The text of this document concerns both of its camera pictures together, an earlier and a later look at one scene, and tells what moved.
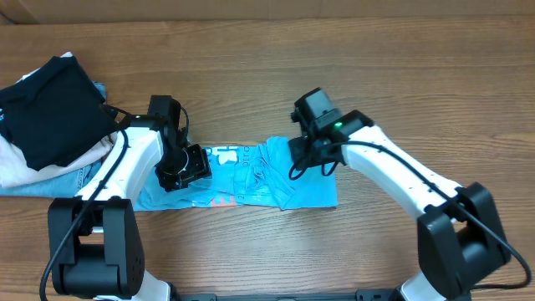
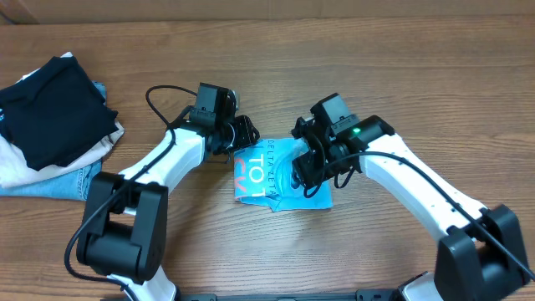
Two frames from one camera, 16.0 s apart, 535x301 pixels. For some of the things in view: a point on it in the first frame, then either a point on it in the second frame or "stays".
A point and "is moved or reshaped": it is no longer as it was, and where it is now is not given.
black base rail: x=360 y=295 stays
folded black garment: x=53 y=114 stays
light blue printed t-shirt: x=258 y=175 is moved or reshaped
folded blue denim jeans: x=68 y=186 stays
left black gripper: x=200 y=168 -> x=246 y=136
